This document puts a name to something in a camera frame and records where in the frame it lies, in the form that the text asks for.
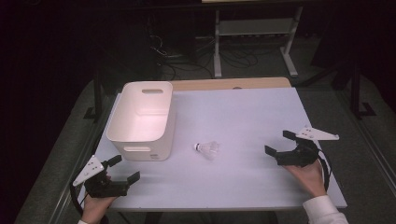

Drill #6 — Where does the person's right hand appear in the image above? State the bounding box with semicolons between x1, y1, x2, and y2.
282;158;328;199

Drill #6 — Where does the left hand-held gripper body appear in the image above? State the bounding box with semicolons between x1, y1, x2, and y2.
72;154;129;199

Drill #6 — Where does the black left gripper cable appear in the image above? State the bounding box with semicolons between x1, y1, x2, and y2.
69;172;87;218

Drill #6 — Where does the white shuttlecock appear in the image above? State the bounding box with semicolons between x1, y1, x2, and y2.
193;140;221;161

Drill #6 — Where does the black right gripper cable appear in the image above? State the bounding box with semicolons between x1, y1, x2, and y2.
313;141;333;192

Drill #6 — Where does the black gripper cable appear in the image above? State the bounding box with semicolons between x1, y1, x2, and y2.
69;172;87;218
313;141;333;192

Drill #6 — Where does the black metal stand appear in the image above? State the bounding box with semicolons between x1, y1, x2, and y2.
348;60;377;120

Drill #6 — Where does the bundle of floor cables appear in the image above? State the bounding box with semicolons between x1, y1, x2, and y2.
148;32;260;81

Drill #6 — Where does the person's left hand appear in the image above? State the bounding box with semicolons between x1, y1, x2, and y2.
80;192;118;224

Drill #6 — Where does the white storage bin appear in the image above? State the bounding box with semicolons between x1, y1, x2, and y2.
106;80;177;162

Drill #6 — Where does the white metal desk frame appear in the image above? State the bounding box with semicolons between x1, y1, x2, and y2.
213;5;304;79

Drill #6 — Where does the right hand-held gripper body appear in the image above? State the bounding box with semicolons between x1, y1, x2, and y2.
275;125;341;168

